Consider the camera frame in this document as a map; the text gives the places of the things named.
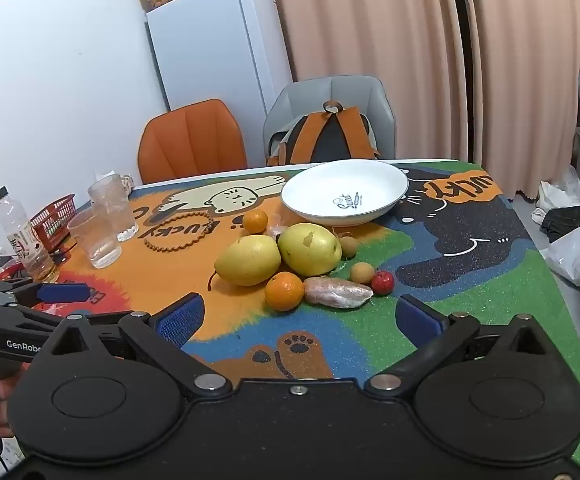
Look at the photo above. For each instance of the orange and grey backpack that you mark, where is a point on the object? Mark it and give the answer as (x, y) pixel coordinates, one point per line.
(330, 140)

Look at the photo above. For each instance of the white ceramic bowl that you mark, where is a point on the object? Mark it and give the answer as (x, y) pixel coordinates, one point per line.
(320, 195)

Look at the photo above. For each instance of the tall clear glass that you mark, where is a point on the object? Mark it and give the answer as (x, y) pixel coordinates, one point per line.
(115, 210)

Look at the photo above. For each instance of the grey chair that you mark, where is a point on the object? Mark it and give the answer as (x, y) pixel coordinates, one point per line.
(320, 90)

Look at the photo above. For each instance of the pink curtain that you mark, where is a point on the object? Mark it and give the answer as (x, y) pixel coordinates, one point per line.
(360, 25)
(535, 35)

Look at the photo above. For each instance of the short clear glass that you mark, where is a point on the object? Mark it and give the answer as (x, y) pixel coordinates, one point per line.
(95, 240)

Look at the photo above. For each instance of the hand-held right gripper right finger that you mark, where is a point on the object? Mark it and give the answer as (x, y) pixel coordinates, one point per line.
(417, 322)

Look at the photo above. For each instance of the orange tangerine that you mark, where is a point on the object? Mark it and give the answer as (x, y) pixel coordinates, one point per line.
(255, 221)
(284, 291)

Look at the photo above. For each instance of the brown kiwi back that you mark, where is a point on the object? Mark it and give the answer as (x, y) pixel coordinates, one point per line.
(348, 246)

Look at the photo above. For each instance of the yellow pear with brown blemish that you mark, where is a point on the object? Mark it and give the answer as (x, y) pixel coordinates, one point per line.
(305, 255)

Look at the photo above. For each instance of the brown kiwi front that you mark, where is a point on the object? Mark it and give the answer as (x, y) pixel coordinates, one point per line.
(362, 273)

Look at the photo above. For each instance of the small red fruit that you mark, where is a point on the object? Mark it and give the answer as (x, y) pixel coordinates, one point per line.
(383, 282)

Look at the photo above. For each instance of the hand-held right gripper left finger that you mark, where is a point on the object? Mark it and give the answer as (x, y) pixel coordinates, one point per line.
(182, 317)

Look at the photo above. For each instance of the plastic-wrapped sweet potato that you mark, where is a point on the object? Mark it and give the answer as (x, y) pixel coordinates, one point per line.
(337, 292)

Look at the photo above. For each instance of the orange chair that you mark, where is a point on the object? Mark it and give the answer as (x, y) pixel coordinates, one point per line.
(190, 140)

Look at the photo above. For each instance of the printed cartoon table mat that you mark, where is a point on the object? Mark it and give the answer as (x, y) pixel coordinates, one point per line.
(350, 330)

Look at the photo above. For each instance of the large white plastic bag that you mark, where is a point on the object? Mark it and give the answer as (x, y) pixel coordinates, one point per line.
(577, 255)

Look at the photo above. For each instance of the white refrigerator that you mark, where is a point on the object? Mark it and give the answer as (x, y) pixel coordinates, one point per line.
(210, 50)

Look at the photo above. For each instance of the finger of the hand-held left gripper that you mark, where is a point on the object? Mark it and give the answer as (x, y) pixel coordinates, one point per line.
(0, 287)
(62, 293)

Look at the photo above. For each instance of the dark clothing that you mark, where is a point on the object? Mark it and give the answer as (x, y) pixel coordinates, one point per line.
(565, 222)

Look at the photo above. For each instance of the glass jar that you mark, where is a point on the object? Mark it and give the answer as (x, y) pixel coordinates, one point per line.
(22, 240)

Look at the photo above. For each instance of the small plastic-wrapped item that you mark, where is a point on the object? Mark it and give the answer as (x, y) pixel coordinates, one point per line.
(276, 230)

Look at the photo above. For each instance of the brown kiwi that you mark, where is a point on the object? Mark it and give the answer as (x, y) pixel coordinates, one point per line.
(362, 273)
(348, 246)

